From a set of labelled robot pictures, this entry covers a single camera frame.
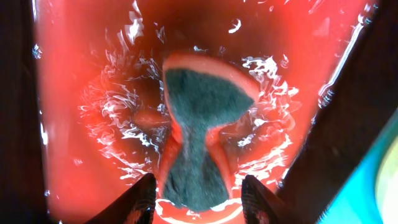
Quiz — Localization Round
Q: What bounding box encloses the black tray with red water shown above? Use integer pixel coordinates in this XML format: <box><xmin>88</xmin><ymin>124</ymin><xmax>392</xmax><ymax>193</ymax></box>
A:
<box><xmin>1</xmin><ymin>0</ymin><xmax>397</xmax><ymax>223</ymax></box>

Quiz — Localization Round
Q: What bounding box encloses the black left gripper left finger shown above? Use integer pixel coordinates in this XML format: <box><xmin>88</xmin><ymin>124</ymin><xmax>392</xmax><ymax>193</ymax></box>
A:
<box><xmin>86</xmin><ymin>173</ymin><xmax>157</xmax><ymax>224</ymax></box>

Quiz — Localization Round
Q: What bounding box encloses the blue plastic serving tray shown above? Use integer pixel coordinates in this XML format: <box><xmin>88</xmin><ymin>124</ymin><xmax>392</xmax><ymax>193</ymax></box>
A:
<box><xmin>317</xmin><ymin>112</ymin><xmax>397</xmax><ymax>224</ymax></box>

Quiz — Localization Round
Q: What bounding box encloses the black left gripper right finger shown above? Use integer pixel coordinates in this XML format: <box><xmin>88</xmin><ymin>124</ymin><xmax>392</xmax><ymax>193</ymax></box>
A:
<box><xmin>241</xmin><ymin>175</ymin><xmax>299</xmax><ymax>224</ymax></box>

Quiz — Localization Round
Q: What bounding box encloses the yellow plate back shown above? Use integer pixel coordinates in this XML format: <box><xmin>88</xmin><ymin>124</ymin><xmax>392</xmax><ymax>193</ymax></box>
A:
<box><xmin>375</xmin><ymin>144</ymin><xmax>397</xmax><ymax>224</ymax></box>

